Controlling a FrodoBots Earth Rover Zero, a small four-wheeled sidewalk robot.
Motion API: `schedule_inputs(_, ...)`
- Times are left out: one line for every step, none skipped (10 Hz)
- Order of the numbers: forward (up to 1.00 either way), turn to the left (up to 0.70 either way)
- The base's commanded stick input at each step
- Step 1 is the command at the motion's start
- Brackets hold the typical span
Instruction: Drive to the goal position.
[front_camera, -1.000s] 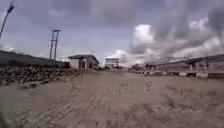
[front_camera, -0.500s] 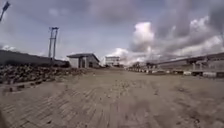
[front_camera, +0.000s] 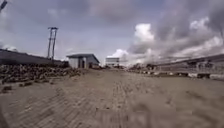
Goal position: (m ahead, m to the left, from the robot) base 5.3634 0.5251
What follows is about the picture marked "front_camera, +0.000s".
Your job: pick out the white building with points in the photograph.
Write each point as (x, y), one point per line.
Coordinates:
(112, 61)

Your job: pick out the small grey building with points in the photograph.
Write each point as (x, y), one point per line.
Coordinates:
(81, 61)

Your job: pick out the brown brick paved road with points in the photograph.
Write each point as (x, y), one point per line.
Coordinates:
(110, 100)

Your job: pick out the double utility pole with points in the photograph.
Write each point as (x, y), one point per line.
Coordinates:
(52, 43)

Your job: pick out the pile of rubble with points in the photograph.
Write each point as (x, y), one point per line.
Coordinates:
(30, 72)

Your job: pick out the black and white kerb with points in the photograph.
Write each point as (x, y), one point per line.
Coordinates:
(200, 75)

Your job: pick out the dark grey wall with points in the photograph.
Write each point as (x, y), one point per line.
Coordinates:
(23, 58)

